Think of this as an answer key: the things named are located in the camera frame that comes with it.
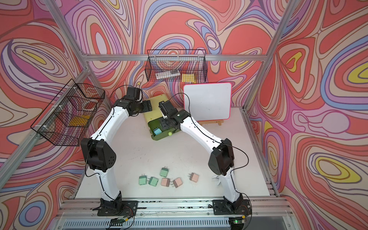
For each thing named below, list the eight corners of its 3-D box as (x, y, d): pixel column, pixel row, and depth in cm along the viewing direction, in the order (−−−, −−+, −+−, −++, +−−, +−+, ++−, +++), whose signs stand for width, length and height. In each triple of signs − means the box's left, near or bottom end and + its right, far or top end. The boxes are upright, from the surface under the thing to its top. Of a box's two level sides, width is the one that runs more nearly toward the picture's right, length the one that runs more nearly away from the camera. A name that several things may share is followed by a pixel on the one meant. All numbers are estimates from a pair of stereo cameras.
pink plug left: (161, 186, 82) (160, 185, 80) (162, 179, 85) (161, 178, 83) (169, 186, 82) (169, 185, 80) (170, 179, 85) (169, 178, 83)
